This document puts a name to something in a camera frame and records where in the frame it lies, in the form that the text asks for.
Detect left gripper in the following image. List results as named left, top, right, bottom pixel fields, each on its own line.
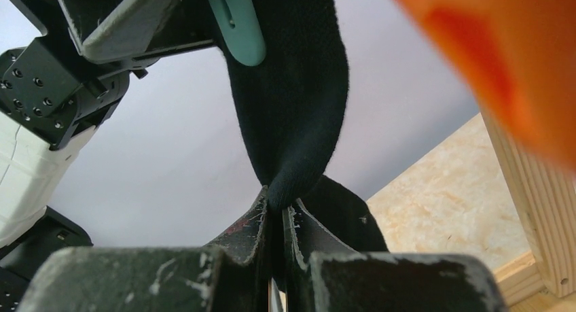
left=1, top=0, right=214, bottom=150

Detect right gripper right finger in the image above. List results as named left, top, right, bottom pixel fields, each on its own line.
left=283, top=202, right=508, bottom=312

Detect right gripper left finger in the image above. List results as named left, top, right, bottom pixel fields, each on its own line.
left=18, top=190, right=270, bottom=311

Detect black sock front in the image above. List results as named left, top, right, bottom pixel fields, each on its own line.
left=223, top=0, right=386, bottom=252

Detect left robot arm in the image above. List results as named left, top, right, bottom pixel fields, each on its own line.
left=1, top=0, right=215, bottom=247

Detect wooden hanger rack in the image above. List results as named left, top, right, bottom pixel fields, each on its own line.
left=481, top=111, right=575, bottom=311

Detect teal clothespin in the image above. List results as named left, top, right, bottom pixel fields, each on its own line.
left=208, top=0, right=266, bottom=67

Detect orange clothespin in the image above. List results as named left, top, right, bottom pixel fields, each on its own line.
left=396, top=0, right=575, bottom=171

